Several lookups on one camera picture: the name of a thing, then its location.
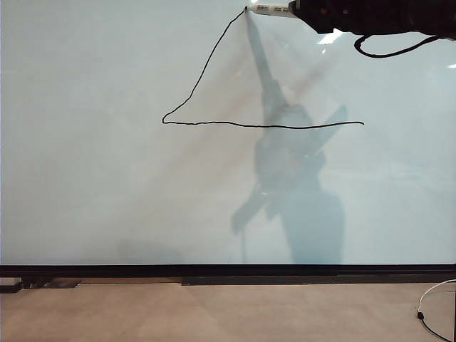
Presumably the black floor bracket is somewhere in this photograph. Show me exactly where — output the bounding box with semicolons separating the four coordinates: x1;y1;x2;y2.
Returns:
0;277;82;294

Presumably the thin black cable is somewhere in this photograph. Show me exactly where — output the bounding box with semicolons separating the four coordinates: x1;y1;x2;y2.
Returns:
415;311;456;342

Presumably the whiteboard with black frame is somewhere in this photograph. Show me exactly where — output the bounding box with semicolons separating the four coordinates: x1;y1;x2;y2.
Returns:
0;0;456;279

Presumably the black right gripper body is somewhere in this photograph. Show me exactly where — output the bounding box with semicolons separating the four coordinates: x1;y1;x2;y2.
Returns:
316;0;361;36

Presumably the thin white cable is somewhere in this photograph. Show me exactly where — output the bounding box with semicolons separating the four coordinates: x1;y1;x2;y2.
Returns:
418;279;456;314

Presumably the translucent right gripper finger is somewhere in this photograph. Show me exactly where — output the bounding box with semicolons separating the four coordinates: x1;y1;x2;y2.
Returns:
287;0;318;33

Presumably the white marker pen black cap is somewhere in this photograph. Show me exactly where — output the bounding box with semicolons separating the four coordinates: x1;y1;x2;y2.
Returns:
244;4;291;16

